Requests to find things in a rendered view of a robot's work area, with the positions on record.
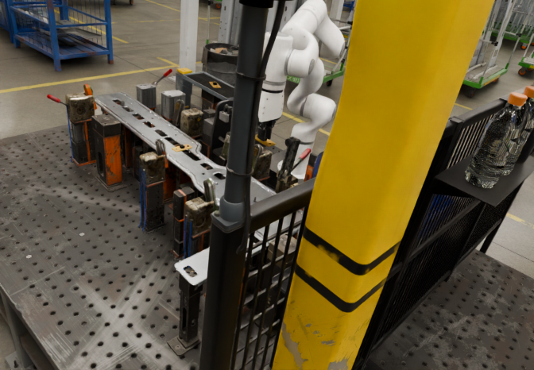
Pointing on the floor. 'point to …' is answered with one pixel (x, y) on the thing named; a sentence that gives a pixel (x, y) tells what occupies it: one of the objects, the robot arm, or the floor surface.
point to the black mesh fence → (219, 303)
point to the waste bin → (220, 61)
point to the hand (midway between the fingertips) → (265, 132)
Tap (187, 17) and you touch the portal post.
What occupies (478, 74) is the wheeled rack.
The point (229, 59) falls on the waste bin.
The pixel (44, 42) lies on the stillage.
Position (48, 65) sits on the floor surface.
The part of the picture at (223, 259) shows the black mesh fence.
